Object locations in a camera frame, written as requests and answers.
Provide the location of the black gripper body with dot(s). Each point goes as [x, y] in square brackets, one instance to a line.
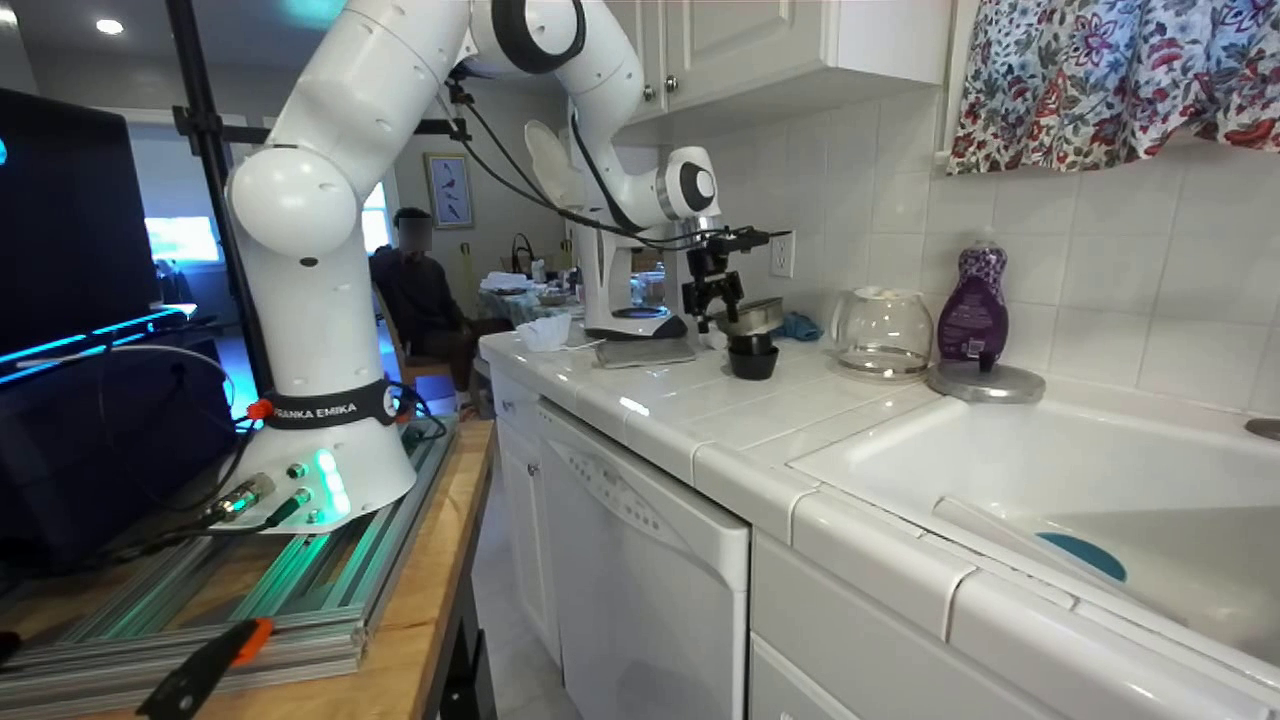
[714, 270]

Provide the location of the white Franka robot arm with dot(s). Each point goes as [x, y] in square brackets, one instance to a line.
[333, 265]

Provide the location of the glass coffee carafe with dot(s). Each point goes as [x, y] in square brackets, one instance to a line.
[882, 329]

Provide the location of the grey metal frying pan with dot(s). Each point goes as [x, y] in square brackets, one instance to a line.
[761, 319]

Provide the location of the dark flat tray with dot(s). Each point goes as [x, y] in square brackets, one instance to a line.
[643, 348]

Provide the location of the blue cloth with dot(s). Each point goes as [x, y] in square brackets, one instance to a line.
[802, 327]

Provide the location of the round metal cabinet knob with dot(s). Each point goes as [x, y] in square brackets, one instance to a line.
[650, 89]
[668, 83]

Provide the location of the purple soap bottle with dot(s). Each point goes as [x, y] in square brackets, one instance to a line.
[975, 320]

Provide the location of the grey round metal lid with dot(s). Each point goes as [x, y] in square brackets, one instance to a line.
[987, 381]

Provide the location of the white dishwasher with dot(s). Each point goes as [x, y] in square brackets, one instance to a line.
[643, 575]

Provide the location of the seated person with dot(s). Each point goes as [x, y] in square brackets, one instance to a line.
[420, 302]

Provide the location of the narrow white cabinet door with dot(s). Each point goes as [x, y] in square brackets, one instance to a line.
[521, 535]

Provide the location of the white under-sink cabinet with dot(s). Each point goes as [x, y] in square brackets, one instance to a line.
[882, 652]

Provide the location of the white double sink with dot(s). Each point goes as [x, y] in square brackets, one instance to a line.
[1067, 482]

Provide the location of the wooden table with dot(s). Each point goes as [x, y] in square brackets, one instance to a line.
[425, 626]

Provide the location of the teal item in sink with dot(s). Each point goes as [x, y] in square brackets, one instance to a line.
[1082, 553]

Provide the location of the floral curtain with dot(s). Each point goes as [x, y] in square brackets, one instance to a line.
[1105, 83]

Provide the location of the black metal pole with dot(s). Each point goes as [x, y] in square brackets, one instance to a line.
[201, 106]

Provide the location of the grey metal faucet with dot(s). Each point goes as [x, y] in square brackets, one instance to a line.
[1262, 429]

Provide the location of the black and orange clamp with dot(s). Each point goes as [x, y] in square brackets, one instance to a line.
[201, 665]

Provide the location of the black computer case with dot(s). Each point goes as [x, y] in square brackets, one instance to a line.
[95, 455]

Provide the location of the black monitor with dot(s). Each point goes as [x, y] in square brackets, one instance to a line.
[72, 213]

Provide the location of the round ceiling light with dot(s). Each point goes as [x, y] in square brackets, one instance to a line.
[110, 25]

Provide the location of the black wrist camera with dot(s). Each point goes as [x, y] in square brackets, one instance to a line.
[732, 240]

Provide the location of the white wall outlet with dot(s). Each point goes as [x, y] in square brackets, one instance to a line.
[781, 255]

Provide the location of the framed wall picture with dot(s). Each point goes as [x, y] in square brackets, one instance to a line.
[451, 188]

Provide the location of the aluminium profile frame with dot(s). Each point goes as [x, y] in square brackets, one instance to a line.
[201, 603]

